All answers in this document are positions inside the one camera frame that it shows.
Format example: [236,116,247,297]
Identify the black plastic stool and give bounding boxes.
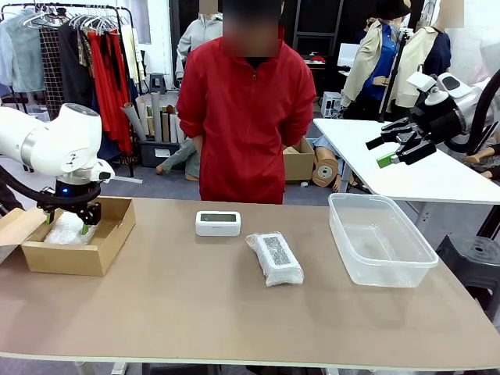
[435,234,500,313]

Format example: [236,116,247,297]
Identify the white computer case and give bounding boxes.
[322,91,345,118]

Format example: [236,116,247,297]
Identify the grey leaning material roll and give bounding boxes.
[120,102,148,142]

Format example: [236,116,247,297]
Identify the white unwrapped digital clock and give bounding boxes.
[195,210,242,238]

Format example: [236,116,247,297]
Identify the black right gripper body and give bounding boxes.
[409,99,470,148]

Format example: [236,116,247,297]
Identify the cream material roll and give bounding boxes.
[135,95,152,138]

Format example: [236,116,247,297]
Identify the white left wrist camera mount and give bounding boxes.
[91,159,116,183]

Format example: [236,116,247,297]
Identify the cardboard box on floor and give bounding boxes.
[283,137,316,185]

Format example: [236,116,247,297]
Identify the light blue fleece jacket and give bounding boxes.
[0,9,46,95]

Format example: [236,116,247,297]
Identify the bubble-wrapped all-white clock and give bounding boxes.
[43,210,98,246]

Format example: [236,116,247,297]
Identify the white work table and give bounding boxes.
[312,116,500,235]

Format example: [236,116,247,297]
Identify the grey plastic stool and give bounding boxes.
[148,72,168,95]

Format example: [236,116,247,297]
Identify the clear plastic container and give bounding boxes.
[327,192,440,289]

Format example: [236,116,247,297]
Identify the mannequin beige coat blue shirt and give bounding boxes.
[340,15,403,122]

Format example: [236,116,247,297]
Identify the mannequin beige coat navy top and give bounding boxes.
[396,0,453,114]

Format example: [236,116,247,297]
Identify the person in red jacket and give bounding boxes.
[176,0,317,205]

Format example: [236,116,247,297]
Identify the dark checked dress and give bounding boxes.
[38,25,66,120]

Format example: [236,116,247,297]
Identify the lying bare mannequin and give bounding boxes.
[462,142,500,180]

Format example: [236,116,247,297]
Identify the bubble-wrapped clock with dark face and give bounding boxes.
[245,232,305,288]

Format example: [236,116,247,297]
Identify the black hanging garment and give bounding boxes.
[57,23,95,110]

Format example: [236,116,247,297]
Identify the white monitor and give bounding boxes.
[336,42,363,68]

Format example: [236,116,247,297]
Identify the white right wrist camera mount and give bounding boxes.
[405,71,450,109]

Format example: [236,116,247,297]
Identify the cream hanging garment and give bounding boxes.
[119,25,141,85]

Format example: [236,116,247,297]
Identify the brown cardboard box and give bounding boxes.
[0,197,137,277]

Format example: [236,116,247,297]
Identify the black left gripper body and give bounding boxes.
[45,181,98,215]

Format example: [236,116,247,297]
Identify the grey tall material roll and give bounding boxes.
[150,91,163,142]

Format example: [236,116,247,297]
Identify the dark storage bin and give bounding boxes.
[138,138,183,169]

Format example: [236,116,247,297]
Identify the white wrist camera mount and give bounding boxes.
[91,159,116,183]
[405,71,450,109]

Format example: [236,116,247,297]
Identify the black tripod stand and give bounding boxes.
[378,27,415,122]

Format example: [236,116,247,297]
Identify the red hanging dress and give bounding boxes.
[86,29,134,155]

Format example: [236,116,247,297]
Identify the brown mannequin torso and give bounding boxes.
[311,136,347,191]

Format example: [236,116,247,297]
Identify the person in grey hoodie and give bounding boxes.
[174,0,224,81]

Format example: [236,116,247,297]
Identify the black hat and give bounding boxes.
[375,0,412,19]

